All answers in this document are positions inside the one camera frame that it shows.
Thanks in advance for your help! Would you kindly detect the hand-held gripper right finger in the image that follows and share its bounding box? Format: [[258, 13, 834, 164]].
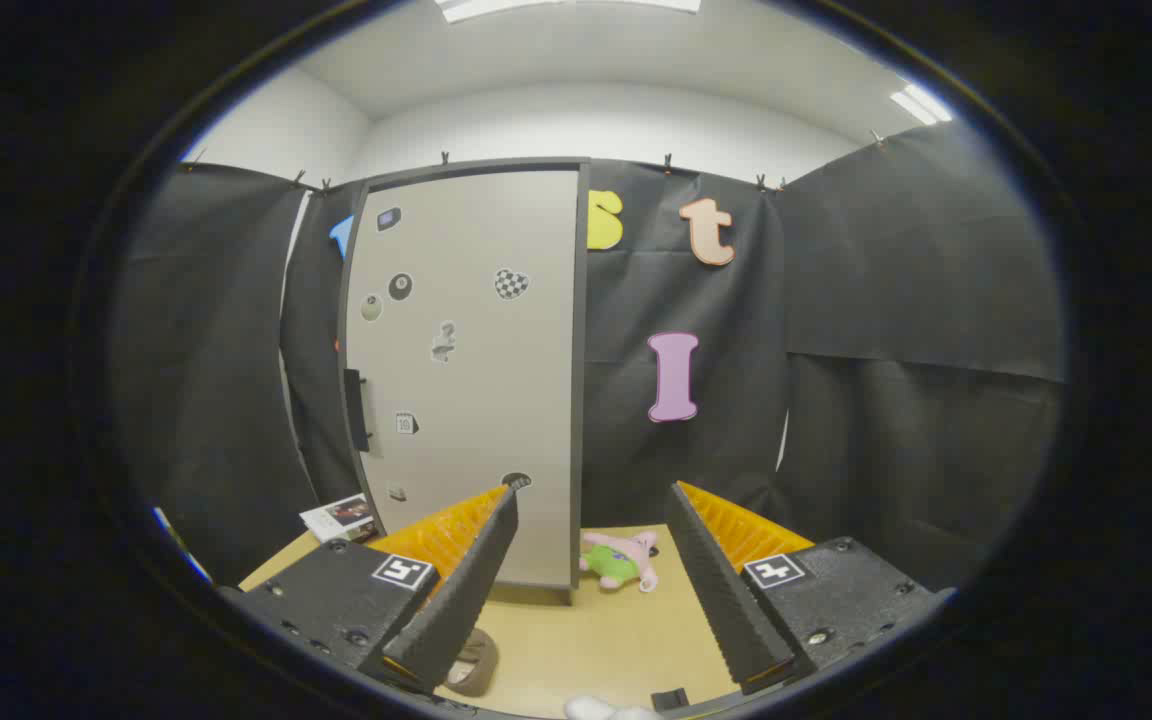
[[666, 481, 957, 698]]

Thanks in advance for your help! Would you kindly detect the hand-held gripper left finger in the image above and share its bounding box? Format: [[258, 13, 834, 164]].
[[219, 485, 520, 696]]

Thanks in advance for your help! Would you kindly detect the brown fuzzy shoe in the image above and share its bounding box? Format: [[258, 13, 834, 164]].
[[446, 628, 499, 698]]

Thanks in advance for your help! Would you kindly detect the grey shoe cabinet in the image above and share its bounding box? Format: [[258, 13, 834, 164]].
[[334, 157, 592, 606]]

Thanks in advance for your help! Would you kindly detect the pink green plush toy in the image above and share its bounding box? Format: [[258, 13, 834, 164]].
[[579, 530, 659, 593]]

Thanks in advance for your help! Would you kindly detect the white book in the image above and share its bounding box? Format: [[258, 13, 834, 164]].
[[299, 493, 378, 544]]

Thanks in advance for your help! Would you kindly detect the white soft object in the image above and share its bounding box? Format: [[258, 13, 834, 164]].
[[564, 695, 662, 720]]

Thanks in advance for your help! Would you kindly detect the white printed packet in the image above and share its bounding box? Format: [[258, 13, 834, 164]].
[[169, 528, 213, 584]]

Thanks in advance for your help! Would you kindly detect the black backdrop cloth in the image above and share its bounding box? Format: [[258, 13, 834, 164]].
[[111, 120, 1067, 596]]

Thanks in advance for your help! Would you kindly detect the small ceiling light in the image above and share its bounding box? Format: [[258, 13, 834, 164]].
[[889, 83, 954, 127]]

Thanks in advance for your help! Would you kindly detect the long ceiling light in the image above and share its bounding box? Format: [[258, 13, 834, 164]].
[[434, 0, 702, 24]]

